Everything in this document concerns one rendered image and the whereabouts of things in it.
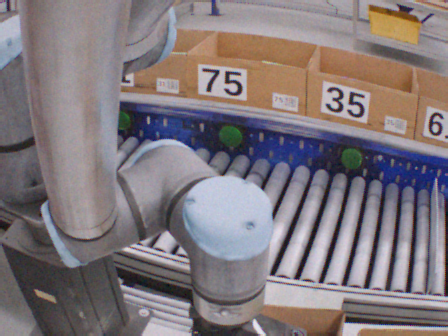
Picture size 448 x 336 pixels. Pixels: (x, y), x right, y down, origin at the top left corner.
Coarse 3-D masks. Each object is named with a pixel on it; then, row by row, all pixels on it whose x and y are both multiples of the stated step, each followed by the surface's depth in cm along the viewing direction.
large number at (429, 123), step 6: (432, 108) 140; (432, 114) 141; (438, 114) 140; (444, 114) 139; (426, 120) 143; (432, 120) 142; (438, 120) 141; (444, 120) 140; (426, 126) 144; (432, 126) 143; (438, 126) 142; (444, 126) 141; (426, 132) 145; (432, 132) 144; (438, 132) 143; (444, 132) 142; (438, 138) 144; (444, 138) 143
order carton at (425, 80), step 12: (420, 72) 163; (432, 72) 161; (420, 84) 165; (432, 84) 163; (444, 84) 161; (420, 96) 168; (432, 96) 166; (444, 96) 163; (420, 108) 142; (444, 108) 138; (420, 120) 144; (420, 132) 146; (432, 144) 147; (444, 144) 145
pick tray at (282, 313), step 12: (264, 312) 101; (276, 312) 100; (288, 312) 99; (300, 312) 99; (312, 312) 98; (324, 312) 97; (336, 312) 97; (300, 324) 101; (312, 324) 100; (324, 324) 99; (336, 324) 99
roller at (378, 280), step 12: (396, 192) 149; (384, 204) 146; (396, 204) 144; (384, 216) 140; (384, 228) 134; (384, 240) 129; (384, 252) 125; (384, 264) 121; (372, 276) 119; (384, 276) 117; (372, 288) 115; (384, 288) 115
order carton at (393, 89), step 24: (312, 72) 151; (336, 72) 177; (360, 72) 173; (384, 72) 169; (408, 72) 165; (312, 96) 155; (384, 96) 145; (408, 96) 142; (336, 120) 157; (384, 120) 150; (408, 120) 146
